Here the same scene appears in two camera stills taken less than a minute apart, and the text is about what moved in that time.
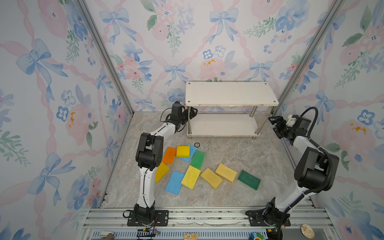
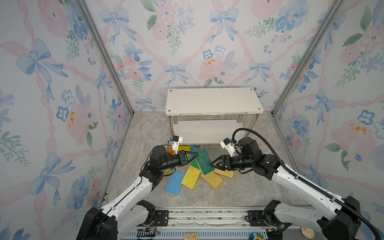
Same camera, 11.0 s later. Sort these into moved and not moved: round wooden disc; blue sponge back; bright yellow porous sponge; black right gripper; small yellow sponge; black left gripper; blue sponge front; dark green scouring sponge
Moved: dark green scouring sponge; black left gripper; black right gripper
Not moved: small yellow sponge; bright yellow porous sponge; round wooden disc; blue sponge back; blue sponge front
